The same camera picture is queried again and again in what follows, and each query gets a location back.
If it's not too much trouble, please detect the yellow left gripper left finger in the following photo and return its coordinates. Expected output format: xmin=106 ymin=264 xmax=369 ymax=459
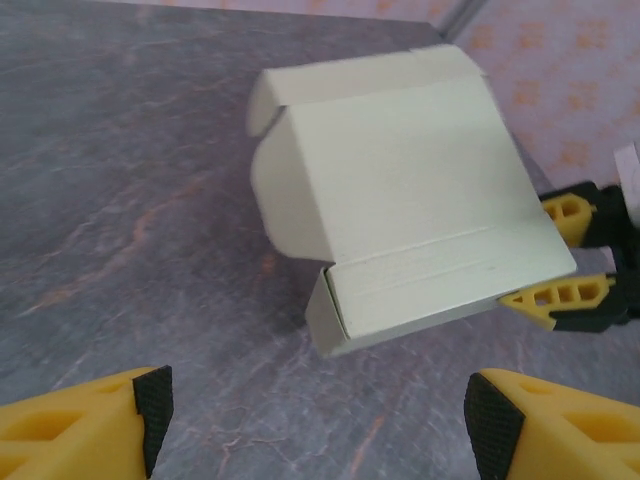
xmin=0 ymin=364 xmax=174 ymax=480

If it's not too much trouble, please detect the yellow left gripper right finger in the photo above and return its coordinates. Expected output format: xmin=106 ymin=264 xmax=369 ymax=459
xmin=463 ymin=368 xmax=640 ymax=480

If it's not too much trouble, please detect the pale green paper box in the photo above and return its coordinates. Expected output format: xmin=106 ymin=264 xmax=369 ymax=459
xmin=244 ymin=43 xmax=578 ymax=360

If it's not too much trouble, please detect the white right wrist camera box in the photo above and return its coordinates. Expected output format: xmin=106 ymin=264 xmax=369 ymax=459
xmin=613 ymin=141 xmax=640 ymax=227

